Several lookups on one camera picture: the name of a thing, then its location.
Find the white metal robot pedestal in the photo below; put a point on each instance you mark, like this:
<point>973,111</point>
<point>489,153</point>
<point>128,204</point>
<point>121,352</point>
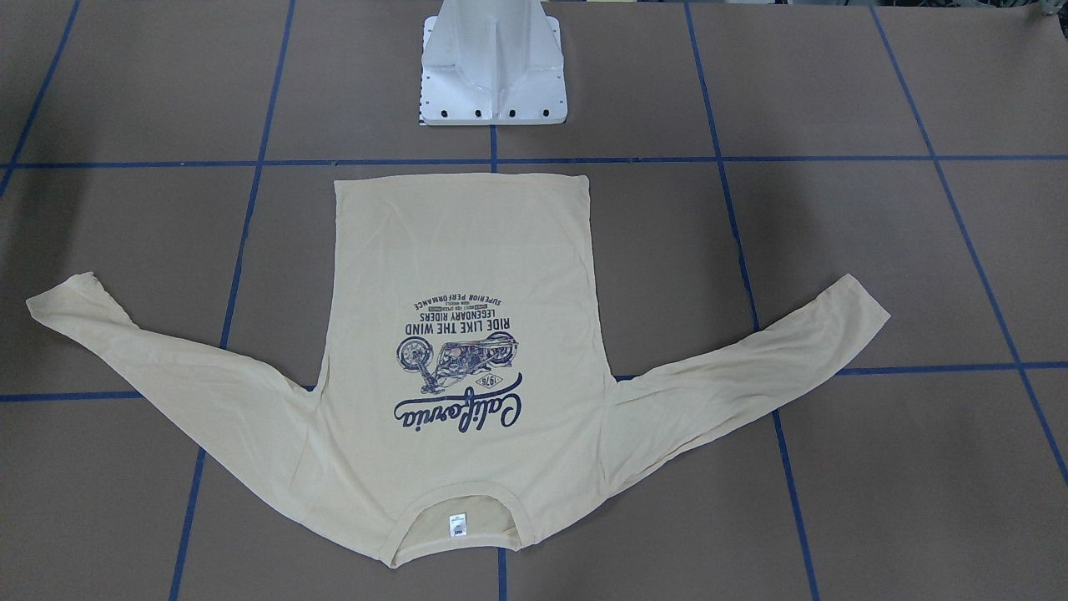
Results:
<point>492,63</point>

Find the cream long-sleeve printed shirt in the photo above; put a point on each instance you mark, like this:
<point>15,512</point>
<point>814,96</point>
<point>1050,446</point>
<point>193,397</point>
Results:
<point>464,399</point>

